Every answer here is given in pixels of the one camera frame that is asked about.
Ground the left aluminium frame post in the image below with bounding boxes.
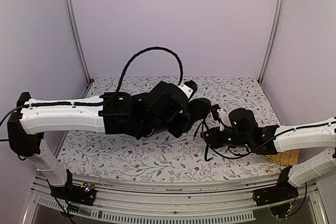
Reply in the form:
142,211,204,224
64,0,91,84

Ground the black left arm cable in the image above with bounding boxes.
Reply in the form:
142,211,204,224
115,47,184,93

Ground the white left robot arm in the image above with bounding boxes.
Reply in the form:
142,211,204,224
7,81,197,200

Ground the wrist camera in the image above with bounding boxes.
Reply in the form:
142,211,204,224
177,80,197,100
210,104,226,132

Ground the right aluminium frame post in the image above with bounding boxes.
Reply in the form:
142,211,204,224
258,0,285,87

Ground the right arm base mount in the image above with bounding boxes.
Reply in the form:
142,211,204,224
252,166,299,206

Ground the black shoelace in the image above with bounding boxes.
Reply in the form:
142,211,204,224
193,118,214,162

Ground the black canvas sneaker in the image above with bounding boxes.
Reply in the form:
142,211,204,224
182,98,211,133

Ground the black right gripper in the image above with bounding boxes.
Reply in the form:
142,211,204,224
201,126,251,149

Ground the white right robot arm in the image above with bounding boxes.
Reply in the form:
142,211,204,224
201,108,335,201

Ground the aluminium frame post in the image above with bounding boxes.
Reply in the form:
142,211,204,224
258,0,285,87
64,0,91,84

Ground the aluminium front rail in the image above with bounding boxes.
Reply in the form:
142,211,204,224
22,175,330,223

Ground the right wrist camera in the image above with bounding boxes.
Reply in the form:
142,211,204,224
210,104,226,132

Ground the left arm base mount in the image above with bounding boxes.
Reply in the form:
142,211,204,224
50,169,97,206

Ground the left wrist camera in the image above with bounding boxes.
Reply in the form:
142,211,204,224
177,80,197,100

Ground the woven bamboo tray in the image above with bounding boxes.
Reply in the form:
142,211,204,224
264,150,300,166

